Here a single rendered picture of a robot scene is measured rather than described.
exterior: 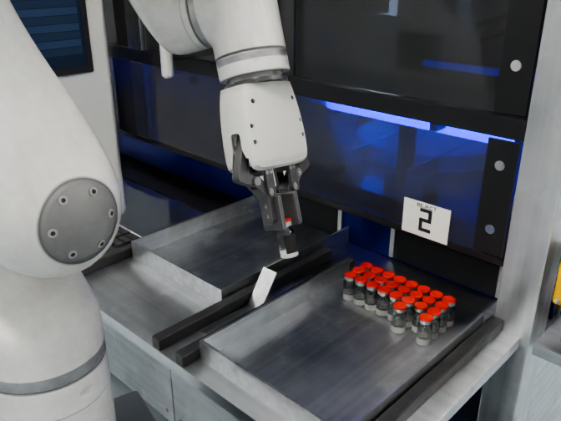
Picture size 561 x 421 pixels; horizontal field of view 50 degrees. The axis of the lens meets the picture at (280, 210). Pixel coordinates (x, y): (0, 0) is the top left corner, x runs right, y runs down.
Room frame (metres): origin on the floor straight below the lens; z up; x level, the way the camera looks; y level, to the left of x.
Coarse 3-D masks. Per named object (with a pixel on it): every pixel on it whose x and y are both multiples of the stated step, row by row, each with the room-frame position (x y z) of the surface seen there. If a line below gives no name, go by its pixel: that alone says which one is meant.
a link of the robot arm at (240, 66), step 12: (264, 48) 0.68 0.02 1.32; (276, 48) 0.69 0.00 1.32; (228, 60) 0.68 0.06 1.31; (240, 60) 0.67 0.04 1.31; (252, 60) 0.67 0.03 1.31; (264, 60) 0.67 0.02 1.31; (276, 60) 0.68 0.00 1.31; (288, 60) 0.71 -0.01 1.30; (228, 72) 0.68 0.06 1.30; (240, 72) 0.67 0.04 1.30; (252, 72) 0.67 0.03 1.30; (264, 72) 0.68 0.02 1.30; (276, 72) 0.69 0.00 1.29
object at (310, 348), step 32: (320, 288) 0.89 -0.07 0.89; (256, 320) 0.78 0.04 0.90; (288, 320) 0.80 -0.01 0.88; (320, 320) 0.80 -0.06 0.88; (352, 320) 0.80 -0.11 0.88; (384, 320) 0.80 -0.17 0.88; (480, 320) 0.76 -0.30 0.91; (224, 352) 0.72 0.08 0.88; (256, 352) 0.72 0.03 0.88; (288, 352) 0.72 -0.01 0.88; (320, 352) 0.72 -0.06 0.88; (352, 352) 0.72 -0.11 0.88; (384, 352) 0.72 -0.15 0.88; (416, 352) 0.72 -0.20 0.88; (448, 352) 0.69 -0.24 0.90; (256, 384) 0.62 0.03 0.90; (288, 384) 0.65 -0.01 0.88; (320, 384) 0.65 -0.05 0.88; (352, 384) 0.65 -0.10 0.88; (384, 384) 0.65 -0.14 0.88; (288, 416) 0.58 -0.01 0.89; (320, 416) 0.55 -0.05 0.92; (352, 416) 0.59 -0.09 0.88
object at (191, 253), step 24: (216, 216) 1.17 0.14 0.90; (240, 216) 1.21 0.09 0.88; (144, 240) 1.04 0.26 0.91; (168, 240) 1.07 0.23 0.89; (192, 240) 1.09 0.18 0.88; (216, 240) 1.09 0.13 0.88; (240, 240) 1.09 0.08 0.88; (264, 240) 1.09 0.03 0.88; (312, 240) 1.09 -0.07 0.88; (336, 240) 1.06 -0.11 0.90; (144, 264) 0.99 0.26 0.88; (168, 264) 0.94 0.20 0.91; (192, 264) 0.99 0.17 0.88; (216, 264) 0.99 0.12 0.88; (240, 264) 0.99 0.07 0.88; (264, 264) 0.99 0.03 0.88; (288, 264) 0.95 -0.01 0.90; (192, 288) 0.89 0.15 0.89; (216, 288) 0.85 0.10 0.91; (240, 288) 0.87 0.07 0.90
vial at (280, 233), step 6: (288, 222) 0.64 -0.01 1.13; (288, 228) 0.64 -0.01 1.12; (276, 234) 0.64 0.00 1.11; (282, 234) 0.64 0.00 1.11; (288, 234) 0.64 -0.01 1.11; (282, 240) 0.64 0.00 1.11; (282, 246) 0.63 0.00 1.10; (282, 252) 0.63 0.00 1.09; (294, 252) 0.63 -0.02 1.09; (282, 258) 0.63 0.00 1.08; (288, 258) 0.63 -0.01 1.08
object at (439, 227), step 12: (408, 204) 0.90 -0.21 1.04; (420, 204) 0.89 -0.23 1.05; (408, 216) 0.90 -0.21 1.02; (420, 216) 0.89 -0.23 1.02; (432, 216) 0.87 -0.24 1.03; (444, 216) 0.86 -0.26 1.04; (408, 228) 0.90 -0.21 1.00; (432, 228) 0.87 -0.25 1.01; (444, 228) 0.86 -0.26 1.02; (432, 240) 0.87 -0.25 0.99; (444, 240) 0.86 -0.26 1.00
